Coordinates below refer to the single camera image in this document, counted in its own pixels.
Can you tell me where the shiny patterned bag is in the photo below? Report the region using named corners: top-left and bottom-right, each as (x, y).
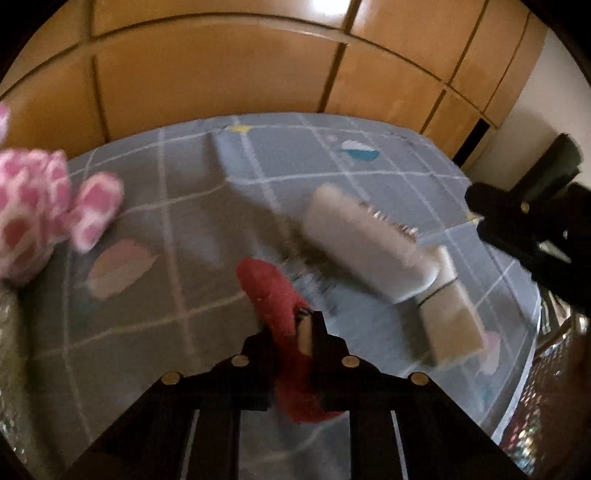
top-left (492, 295), bottom-right (591, 476)

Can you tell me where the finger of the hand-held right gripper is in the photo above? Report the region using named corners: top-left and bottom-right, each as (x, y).
top-left (464, 181), bottom-right (568, 232)
top-left (475, 219), bottom-right (575, 278)

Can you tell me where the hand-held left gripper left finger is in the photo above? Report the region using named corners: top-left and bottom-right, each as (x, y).
top-left (60, 330), bottom-right (278, 480)

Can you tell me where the red soft toy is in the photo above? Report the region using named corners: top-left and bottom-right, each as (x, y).
top-left (236, 258), bottom-right (345, 424)

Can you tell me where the pink spotted plush toy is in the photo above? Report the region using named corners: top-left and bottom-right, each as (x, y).
top-left (0, 102), bottom-right (124, 287)

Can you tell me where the grey checked bed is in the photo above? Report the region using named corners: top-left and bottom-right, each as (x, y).
top-left (18, 113), bottom-right (543, 480)

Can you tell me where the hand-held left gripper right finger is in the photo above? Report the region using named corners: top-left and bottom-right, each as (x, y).
top-left (298, 310), bottom-right (529, 480)

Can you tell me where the wooden panelled wardrobe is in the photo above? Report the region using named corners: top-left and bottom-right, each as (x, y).
top-left (0, 0), bottom-right (546, 162)

